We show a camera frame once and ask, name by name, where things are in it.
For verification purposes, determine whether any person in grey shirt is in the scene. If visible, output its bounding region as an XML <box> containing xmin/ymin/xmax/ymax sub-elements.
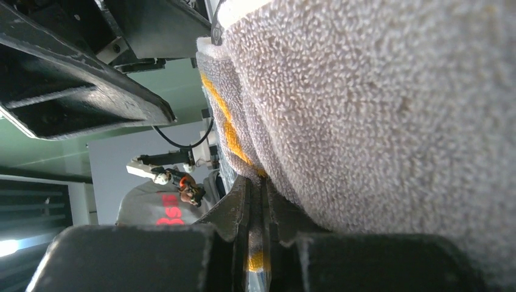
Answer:
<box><xmin>116</xmin><ymin>170</ymin><xmax>226</xmax><ymax>226</ymax></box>

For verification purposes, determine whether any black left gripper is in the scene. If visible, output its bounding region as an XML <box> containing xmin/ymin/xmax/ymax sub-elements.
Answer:
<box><xmin>1</xmin><ymin>0</ymin><xmax>211</xmax><ymax>141</ymax></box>

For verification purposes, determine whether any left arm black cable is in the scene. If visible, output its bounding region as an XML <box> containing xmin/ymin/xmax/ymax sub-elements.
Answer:
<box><xmin>151</xmin><ymin>117</ymin><xmax>215</xmax><ymax>150</ymax></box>

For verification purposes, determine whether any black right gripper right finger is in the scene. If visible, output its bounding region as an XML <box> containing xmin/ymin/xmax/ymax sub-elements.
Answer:
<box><xmin>262</xmin><ymin>179</ymin><xmax>487</xmax><ymax>291</ymax></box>

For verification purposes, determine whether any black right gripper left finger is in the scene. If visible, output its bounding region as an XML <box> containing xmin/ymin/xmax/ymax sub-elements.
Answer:
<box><xmin>27</xmin><ymin>176</ymin><xmax>252</xmax><ymax>291</ymax></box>

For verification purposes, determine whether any yellow grey patterned towel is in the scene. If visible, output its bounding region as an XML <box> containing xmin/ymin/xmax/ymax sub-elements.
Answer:
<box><xmin>197</xmin><ymin>1</ymin><xmax>515</xmax><ymax>291</ymax></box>

